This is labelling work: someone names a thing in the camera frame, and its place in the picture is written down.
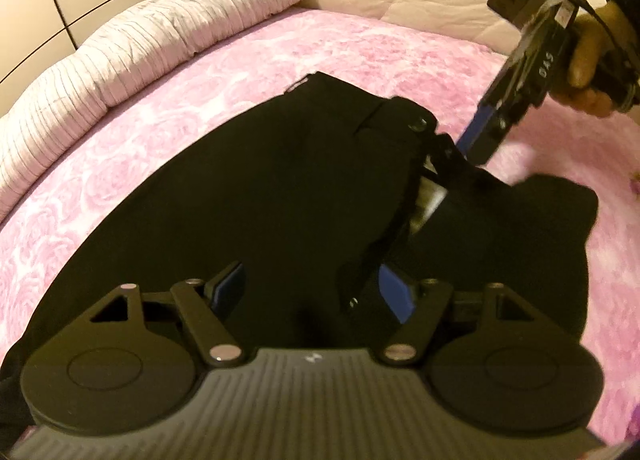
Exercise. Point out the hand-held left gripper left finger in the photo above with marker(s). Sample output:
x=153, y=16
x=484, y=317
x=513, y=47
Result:
x=231, y=286

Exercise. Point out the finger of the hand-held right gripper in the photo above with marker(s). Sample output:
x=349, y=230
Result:
x=500, y=133
x=477, y=128

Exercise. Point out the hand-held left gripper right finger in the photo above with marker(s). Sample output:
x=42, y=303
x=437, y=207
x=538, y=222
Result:
x=397, y=292

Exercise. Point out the black pants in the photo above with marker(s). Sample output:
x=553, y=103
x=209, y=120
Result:
x=250, y=180

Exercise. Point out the person's right hand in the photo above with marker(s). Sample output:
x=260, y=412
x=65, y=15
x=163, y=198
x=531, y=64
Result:
x=585, y=50

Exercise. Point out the pink floral blanket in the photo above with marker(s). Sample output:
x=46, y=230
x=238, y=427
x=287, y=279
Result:
x=200, y=70

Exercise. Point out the white ribbed quilt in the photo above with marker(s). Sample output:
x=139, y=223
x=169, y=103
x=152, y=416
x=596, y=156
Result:
x=125, y=50

